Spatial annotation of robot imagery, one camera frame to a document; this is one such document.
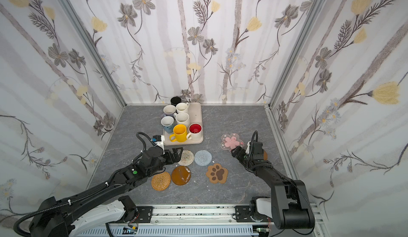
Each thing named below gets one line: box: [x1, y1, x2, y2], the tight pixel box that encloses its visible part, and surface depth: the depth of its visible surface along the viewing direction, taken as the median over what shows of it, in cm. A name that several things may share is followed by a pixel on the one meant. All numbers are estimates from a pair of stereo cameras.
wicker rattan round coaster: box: [150, 171, 172, 192], surface depth 85 cm
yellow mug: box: [169, 123, 187, 143], surface depth 98 cm
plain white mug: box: [175, 102, 190, 114], surface depth 110 cm
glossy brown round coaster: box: [171, 165, 192, 186], surface depth 88 cm
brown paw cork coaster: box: [206, 163, 229, 184], surface depth 88 cm
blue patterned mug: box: [160, 115, 175, 134], surface depth 101 cm
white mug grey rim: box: [163, 104, 176, 117], surface depth 110 cm
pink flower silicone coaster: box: [220, 132, 245, 152], surface depth 103 cm
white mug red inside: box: [186, 122, 203, 141], surface depth 100 cm
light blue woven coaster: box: [194, 149, 213, 167], surface depth 95 cm
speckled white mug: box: [173, 112, 190, 128], surface depth 106 cm
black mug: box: [170, 95, 182, 107], surface depth 113 cm
